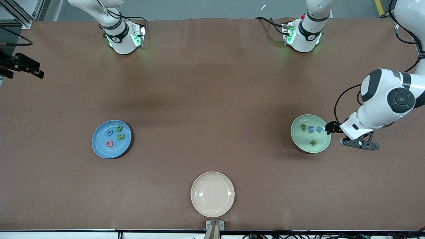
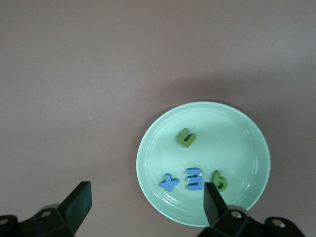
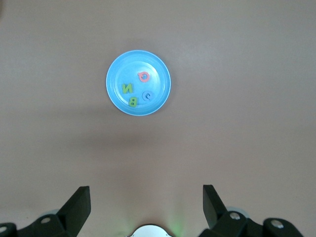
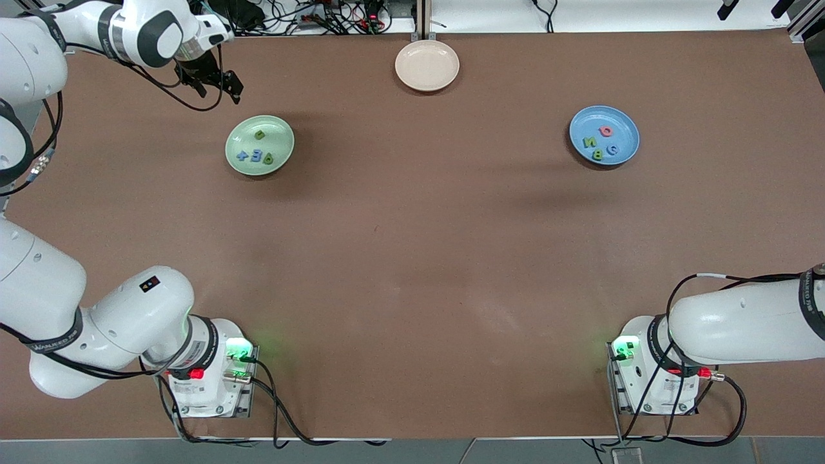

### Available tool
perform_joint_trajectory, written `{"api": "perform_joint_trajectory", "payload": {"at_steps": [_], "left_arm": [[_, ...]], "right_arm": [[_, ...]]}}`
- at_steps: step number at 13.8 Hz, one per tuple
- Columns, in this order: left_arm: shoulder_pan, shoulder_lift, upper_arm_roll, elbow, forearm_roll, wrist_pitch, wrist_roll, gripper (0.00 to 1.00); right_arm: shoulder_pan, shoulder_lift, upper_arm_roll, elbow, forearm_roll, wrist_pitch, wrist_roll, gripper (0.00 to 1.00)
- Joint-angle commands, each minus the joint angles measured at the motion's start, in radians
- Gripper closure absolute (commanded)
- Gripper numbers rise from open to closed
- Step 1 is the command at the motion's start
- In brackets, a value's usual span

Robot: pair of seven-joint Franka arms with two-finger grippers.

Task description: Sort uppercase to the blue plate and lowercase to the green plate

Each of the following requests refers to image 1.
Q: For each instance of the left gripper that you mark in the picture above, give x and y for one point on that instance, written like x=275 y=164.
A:
x=332 y=127

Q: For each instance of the blue foam letter t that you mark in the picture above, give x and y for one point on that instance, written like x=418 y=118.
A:
x=319 y=129

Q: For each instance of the pink foam letter Q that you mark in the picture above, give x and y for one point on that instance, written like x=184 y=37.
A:
x=106 y=143

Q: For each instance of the green foam letter N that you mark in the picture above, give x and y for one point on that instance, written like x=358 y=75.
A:
x=120 y=136

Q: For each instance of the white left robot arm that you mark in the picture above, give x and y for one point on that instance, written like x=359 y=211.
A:
x=385 y=96

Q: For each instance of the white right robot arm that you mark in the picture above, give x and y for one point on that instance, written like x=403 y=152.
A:
x=121 y=39

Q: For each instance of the light green plate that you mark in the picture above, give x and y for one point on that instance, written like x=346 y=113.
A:
x=298 y=142

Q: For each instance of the blue plate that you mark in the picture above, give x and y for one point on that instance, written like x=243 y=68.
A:
x=99 y=146

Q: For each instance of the metal base connector plate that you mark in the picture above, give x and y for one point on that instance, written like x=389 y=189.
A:
x=288 y=33
x=137 y=36

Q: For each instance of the beige plate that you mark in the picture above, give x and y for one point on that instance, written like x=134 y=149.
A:
x=212 y=194

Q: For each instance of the brown table mat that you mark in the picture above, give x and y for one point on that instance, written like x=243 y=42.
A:
x=212 y=83

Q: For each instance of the aluminium frame profile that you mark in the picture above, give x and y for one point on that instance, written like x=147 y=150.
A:
x=25 y=20

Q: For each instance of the grey metal mounting bracket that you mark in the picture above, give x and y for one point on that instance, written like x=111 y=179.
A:
x=208 y=225

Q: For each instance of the brown camera mount pole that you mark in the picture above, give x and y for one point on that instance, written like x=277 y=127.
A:
x=212 y=232

